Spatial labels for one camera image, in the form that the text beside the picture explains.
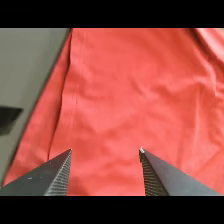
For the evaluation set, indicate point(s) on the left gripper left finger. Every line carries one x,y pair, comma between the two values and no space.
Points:
50,176

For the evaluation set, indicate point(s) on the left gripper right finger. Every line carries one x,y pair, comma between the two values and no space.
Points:
163,178

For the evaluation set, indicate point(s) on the red T-shirt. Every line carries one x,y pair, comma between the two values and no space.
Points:
133,100

